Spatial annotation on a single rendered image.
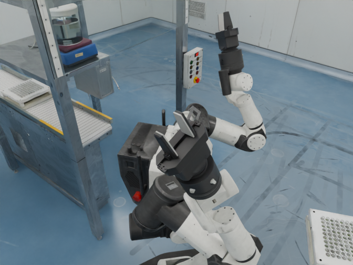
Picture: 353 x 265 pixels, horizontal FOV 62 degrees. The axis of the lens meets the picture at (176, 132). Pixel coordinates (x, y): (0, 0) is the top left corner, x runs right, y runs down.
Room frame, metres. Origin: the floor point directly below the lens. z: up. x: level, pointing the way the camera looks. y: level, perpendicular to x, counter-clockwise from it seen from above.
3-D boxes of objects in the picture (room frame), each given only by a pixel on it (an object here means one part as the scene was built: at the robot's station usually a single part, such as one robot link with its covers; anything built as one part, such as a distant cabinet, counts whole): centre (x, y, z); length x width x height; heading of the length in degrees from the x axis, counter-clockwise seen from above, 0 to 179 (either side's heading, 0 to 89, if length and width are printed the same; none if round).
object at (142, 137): (0.81, 0.03, 1.08); 0.34 x 0.30 x 0.36; 165
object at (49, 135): (1.80, 1.02, 0.74); 1.30 x 0.29 x 0.10; 53
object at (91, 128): (1.80, 1.02, 0.77); 1.35 x 0.25 x 0.05; 53
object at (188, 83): (2.01, -0.12, 0.94); 0.17 x 0.06 x 0.26; 143
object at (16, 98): (1.82, 1.04, 0.86); 0.25 x 0.24 x 0.02; 143
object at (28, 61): (1.56, 0.72, 1.22); 0.62 x 0.38 x 0.04; 53
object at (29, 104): (1.82, 1.04, 0.81); 0.24 x 0.24 x 0.02; 53
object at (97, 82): (1.55, 0.48, 1.11); 0.22 x 0.11 x 0.20; 53
